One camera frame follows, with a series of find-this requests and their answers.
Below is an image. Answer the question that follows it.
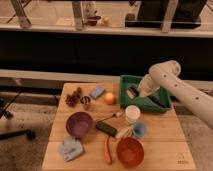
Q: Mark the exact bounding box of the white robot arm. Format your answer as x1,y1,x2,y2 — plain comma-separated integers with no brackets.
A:
138,60,213,129

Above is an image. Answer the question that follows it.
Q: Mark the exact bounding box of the green plastic tray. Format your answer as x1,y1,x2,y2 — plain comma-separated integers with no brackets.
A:
119,75,172,113

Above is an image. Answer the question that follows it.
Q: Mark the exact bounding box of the blue sponge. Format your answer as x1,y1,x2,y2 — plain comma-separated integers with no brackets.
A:
90,87,105,99

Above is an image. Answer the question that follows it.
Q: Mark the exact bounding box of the orange ball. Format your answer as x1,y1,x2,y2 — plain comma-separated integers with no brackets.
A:
104,93,116,105

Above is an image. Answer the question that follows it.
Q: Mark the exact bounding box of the striped small ball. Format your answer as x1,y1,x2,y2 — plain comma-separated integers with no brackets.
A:
80,96,91,105

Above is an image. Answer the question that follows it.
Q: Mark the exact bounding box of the metal spoon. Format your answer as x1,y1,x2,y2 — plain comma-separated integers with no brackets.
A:
97,112,123,121

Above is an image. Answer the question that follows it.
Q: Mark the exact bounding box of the white cup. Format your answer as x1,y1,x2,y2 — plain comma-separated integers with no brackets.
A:
125,105,141,124

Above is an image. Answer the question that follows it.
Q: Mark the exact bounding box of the black remote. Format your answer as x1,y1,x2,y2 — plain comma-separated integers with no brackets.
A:
96,121,117,137

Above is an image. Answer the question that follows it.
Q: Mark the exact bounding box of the purple bowl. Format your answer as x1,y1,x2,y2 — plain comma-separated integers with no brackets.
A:
66,112,93,138

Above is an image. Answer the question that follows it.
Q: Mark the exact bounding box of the wooden table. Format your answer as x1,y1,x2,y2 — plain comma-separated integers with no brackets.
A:
41,81,197,171

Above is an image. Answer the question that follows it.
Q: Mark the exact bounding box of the blue cup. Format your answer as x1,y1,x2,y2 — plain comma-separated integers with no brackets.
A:
132,122,147,138

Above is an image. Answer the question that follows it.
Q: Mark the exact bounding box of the orange carrot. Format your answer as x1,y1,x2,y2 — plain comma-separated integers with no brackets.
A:
103,136,112,165

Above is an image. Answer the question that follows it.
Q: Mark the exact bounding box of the orange bowl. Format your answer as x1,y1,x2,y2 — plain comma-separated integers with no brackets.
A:
116,137,144,168

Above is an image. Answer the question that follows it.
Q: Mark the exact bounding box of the light blue cloth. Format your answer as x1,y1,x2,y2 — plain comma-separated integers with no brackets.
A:
58,137,84,162

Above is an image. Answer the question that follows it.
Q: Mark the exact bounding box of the black office chair base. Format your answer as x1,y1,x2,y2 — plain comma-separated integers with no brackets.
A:
0,93,36,141

